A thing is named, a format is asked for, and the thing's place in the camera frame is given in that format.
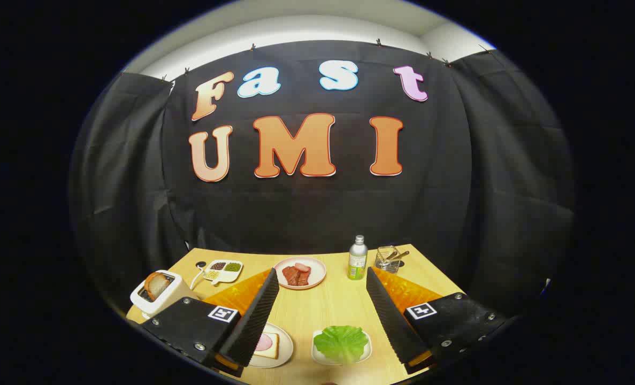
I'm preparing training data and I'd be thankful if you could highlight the white divided dish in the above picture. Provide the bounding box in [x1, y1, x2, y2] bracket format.
[203, 259, 243, 286]

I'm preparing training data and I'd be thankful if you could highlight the green lettuce leaf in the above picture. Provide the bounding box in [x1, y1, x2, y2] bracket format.
[314, 326, 369, 364]

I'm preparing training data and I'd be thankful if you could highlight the red meat slab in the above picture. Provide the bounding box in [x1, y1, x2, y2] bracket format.
[282, 265, 311, 286]

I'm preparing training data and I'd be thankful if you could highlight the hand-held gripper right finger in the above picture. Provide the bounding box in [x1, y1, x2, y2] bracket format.
[365, 266, 509, 375]

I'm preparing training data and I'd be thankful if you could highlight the white bread slice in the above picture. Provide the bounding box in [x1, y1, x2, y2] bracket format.
[253, 332, 280, 360]

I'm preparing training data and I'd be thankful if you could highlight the round white plate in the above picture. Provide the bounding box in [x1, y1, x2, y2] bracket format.
[248, 322, 294, 369]

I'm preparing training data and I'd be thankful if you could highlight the small white square plate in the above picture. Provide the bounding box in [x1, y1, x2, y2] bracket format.
[311, 329, 372, 366]

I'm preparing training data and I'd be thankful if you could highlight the silver bottle with green label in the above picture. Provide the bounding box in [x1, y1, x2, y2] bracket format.
[348, 235, 369, 281]

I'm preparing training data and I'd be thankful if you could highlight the white toaster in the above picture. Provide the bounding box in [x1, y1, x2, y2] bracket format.
[130, 269, 199, 320]

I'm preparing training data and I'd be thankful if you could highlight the wire basket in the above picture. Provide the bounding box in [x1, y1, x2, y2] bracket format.
[374, 245, 403, 274]

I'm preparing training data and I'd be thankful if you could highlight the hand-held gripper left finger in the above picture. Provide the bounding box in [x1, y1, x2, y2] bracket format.
[138, 267, 280, 378]

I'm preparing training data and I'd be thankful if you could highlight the toasted bread slice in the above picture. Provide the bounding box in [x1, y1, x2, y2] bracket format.
[145, 272, 172, 301]

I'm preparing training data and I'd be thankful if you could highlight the pink plate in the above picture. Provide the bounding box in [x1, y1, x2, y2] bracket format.
[273, 257, 327, 290]

